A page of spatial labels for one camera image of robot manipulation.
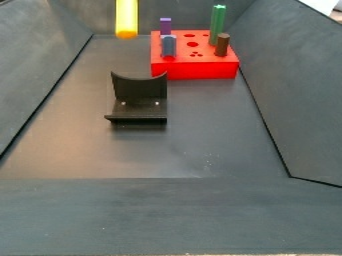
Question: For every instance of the yellow oval peg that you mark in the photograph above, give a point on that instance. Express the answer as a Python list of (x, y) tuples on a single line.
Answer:
[(125, 19)]

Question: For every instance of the black curved fixture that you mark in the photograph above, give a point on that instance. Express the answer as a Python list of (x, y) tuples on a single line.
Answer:
[(140, 98)]

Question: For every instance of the red peg board block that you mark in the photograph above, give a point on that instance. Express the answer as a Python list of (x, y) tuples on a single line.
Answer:
[(195, 61)]

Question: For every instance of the blue notched peg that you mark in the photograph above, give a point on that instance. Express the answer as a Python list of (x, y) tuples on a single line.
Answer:
[(168, 46)]

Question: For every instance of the brown cylinder peg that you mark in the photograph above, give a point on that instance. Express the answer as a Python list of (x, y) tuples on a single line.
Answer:
[(222, 44)]

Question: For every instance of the purple square peg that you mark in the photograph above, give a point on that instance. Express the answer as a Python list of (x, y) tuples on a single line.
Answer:
[(164, 25)]

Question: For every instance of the green star peg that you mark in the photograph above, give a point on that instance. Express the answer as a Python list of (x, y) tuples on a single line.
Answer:
[(216, 24)]

